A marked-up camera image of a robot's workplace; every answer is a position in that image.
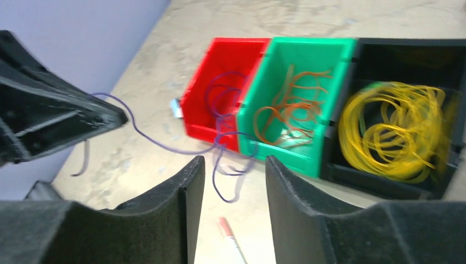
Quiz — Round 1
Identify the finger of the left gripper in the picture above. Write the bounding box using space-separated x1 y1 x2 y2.
1 30 128 165

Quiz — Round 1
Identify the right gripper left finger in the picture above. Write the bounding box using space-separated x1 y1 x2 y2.
1 156 205 263

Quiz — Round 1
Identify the orange cable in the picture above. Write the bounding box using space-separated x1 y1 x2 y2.
253 64 332 147

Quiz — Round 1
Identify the black plastic bin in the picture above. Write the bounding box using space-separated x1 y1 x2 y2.
320 38 465 200

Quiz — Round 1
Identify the yellow cable coil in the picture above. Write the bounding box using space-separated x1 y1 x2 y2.
339 81 452 184

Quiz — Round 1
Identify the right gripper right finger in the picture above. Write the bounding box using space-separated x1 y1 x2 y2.
265 156 465 263

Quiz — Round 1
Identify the red plastic bin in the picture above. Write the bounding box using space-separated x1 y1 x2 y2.
180 37 270 152

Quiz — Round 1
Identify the orange white marker pen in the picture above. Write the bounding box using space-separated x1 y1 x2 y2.
218 217 247 264

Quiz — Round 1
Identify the green plastic bin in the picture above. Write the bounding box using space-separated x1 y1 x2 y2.
236 37 357 178

